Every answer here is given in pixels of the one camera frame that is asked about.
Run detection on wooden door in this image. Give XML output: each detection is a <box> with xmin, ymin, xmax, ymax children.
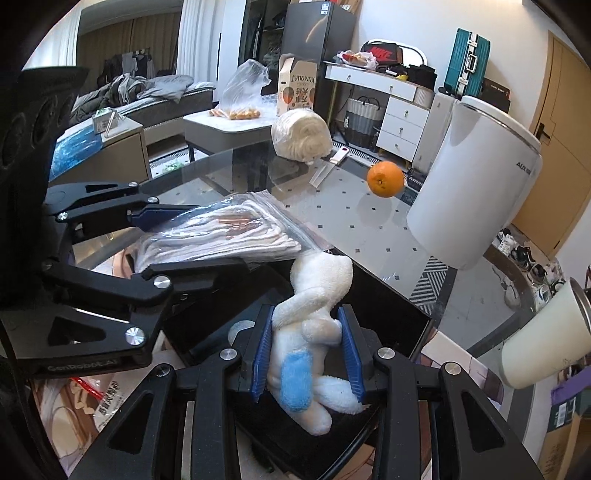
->
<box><xmin>513</xmin><ymin>34</ymin><xmax>590</xmax><ymax>258</ymax></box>

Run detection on teal suitcase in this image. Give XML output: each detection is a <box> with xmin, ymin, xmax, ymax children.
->
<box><xmin>444</xmin><ymin>29</ymin><xmax>491</xmax><ymax>99</ymax></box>

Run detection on stacked black yellow boxes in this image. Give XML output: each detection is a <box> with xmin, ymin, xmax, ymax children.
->
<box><xmin>479</xmin><ymin>78</ymin><xmax>511</xmax><ymax>113</ymax></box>

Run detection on white tumbler cup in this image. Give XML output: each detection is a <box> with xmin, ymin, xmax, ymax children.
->
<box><xmin>500</xmin><ymin>278</ymin><xmax>591</xmax><ymax>389</ymax></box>

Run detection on large white appliance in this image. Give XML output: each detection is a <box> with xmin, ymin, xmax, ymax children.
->
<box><xmin>407</xmin><ymin>96</ymin><xmax>543</xmax><ymax>270</ymax></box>

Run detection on bed with clothes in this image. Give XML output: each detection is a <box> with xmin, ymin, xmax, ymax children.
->
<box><xmin>70</xmin><ymin>74</ymin><xmax>215</xmax><ymax>145</ymax></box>

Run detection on woven basket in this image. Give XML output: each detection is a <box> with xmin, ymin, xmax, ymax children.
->
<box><xmin>344</xmin><ymin>96</ymin><xmax>385</xmax><ymax>148</ymax></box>

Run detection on orange fruit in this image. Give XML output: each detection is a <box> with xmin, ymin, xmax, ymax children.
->
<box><xmin>367</xmin><ymin>161</ymin><xmax>405</xmax><ymax>198</ymax></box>

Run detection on grey refrigerator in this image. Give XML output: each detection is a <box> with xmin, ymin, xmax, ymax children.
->
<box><xmin>281</xmin><ymin>1</ymin><xmax>356</xmax><ymax>123</ymax></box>

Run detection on white plush rabbit toy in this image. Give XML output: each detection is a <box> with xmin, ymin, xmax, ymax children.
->
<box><xmin>266</xmin><ymin>250</ymin><xmax>365</xmax><ymax>436</ymax></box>

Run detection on clear bag of fruit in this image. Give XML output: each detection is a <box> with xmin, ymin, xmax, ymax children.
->
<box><xmin>209</xmin><ymin>59</ymin><xmax>270</xmax><ymax>120</ymax></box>

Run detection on bagged striped white rope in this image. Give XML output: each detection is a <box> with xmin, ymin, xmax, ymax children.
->
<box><xmin>131</xmin><ymin>191</ymin><xmax>334</xmax><ymax>273</ymax></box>

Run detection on grey side table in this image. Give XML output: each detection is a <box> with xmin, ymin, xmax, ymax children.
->
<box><xmin>182</xmin><ymin>111</ymin><xmax>276</xmax><ymax>162</ymax></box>

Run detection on black storage box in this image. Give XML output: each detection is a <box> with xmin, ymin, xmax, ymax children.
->
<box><xmin>163</xmin><ymin>249</ymin><xmax>428</xmax><ymax>479</ymax></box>

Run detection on fruit cardboard box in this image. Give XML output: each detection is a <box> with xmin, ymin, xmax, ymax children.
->
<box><xmin>276</xmin><ymin>54</ymin><xmax>318</xmax><ymax>116</ymax></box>

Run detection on open cardboard box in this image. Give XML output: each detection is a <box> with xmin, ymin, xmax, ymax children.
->
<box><xmin>538</xmin><ymin>390</ymin><xmax>590</xmax><ymax>479</ymax></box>

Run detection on white drawer desk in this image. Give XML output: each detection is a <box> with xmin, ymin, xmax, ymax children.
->
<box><xmin>325</xmin><ymin>62</ymin><xmax>435</xmax><ymax>162</ymax></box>

